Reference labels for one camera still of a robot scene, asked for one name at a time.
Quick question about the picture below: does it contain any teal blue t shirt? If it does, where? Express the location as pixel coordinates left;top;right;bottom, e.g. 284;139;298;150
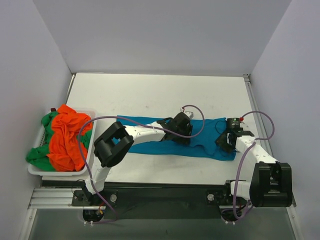
129;118;236;161

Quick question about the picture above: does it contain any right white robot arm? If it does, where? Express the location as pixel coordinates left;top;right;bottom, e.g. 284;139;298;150
215;117;293;208

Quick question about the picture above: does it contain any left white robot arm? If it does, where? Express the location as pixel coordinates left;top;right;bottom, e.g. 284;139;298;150
83;111;194;206

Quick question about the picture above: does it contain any orange t shirt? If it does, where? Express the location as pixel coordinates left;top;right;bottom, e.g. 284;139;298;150
47;104;93;172

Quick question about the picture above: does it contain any white plastic laundry basket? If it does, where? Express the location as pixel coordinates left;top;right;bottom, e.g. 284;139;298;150
28;107;98;177

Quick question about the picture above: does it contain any green t shirt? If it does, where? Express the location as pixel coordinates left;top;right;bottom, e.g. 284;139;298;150
26;111;94;173

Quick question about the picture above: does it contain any right side aluminium rail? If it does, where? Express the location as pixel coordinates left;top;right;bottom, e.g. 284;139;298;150
243;74;275;156

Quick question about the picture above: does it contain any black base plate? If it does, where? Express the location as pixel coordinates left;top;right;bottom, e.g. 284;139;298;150
71;182;232;223

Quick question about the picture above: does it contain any aluminium frame rail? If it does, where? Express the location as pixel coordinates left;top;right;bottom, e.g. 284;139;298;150
28;188;83;210

